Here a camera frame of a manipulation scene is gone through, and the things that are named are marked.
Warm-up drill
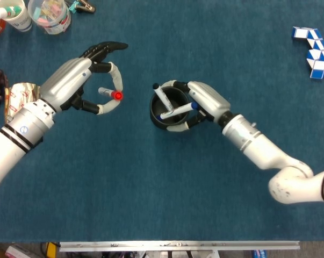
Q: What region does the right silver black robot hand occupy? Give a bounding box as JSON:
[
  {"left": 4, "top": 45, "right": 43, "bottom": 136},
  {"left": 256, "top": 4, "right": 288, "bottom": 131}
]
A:
[{"left": 165, "top": 80, "right": 232, "bottom": 133}]

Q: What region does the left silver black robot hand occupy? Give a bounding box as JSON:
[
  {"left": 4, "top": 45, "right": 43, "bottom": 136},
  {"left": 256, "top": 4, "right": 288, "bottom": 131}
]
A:
[{"left": 39, "top": 41, "right": 129, "bottom": 116}]

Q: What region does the blue-capped whiteboard marker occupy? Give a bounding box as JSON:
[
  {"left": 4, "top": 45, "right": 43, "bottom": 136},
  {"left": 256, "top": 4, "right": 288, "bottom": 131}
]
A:
[{"left": 156, "top": 102, "right": 199, "bottom": 121}]

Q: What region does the black-capped whiteboard marker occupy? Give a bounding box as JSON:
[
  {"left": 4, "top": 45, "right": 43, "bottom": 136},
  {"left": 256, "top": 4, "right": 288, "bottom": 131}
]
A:
[{"left": 152, "top": 83, "right": 175, "bottom": 113}]

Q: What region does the red-capped whiteboard marker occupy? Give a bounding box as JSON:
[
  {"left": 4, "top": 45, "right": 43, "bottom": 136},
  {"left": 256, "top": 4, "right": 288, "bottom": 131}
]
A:
[{"left": 98, "top": 87, "right": 124, "bottom": 102}]

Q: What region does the black mesh pen cup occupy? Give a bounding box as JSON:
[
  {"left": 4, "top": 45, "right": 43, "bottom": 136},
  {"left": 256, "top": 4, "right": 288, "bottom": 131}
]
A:
[{"left": 149, "top": 85, "right": 196, "bottom": 132}]

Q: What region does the gold red-printed snack packet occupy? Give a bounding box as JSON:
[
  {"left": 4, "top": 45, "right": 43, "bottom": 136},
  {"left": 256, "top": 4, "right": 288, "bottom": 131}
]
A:
[{"left": 4, "top": 82, "right": 41, "bottom": 121}]

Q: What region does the clear jar of clips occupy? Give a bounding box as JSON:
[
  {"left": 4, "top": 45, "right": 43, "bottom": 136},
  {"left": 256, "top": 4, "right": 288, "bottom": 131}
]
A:
[{"left": 27, "top": 0, "right": 71, "bottom": 35}]

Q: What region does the white paper cup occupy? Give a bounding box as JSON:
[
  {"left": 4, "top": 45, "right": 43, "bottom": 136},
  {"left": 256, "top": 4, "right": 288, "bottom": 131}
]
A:
[{"left": 0, "top": 0, "right": 33, "bottom": 32}]

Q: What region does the black metal clamp clip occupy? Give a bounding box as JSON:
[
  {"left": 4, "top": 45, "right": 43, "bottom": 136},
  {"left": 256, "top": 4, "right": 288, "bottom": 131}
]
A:
[{"left": 75, "top": 0, "right": 96, "bottom": 14}]

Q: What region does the white green toothpaste tube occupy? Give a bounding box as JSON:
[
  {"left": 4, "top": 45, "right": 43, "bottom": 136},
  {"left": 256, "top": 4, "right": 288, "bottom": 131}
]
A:
[{"left": 0, "top": 5, "right": 23, "bottom": 20}]

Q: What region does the blue felt table cloth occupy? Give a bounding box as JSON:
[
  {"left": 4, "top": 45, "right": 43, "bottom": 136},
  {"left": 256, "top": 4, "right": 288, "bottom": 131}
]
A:
[{"left": 0, "top": 0, "right": 324, "bottom": 242}]

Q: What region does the blue white snake puzzle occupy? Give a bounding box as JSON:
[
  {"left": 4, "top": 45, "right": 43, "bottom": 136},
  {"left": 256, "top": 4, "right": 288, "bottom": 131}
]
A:
[{"left": 291, "top": 26, "right": 324, "bottom": 80}]

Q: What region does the yellow item under table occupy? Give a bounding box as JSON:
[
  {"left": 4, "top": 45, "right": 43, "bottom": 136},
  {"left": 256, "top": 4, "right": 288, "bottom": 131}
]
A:
[{"left": 45, "top": 241, "right": 60, "bottom": 258}]

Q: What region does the pink box under table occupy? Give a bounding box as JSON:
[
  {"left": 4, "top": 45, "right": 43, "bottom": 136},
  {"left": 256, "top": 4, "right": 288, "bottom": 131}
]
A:
[{"left": 4, "top": 243, "right": 36, "bottom": 258}]

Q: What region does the aluminium table edge rail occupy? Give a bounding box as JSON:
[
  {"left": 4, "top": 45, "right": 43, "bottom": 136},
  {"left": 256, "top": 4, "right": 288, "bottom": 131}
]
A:
[{"left": 59, "top": 240, "right": 301, "bottom": 253}]

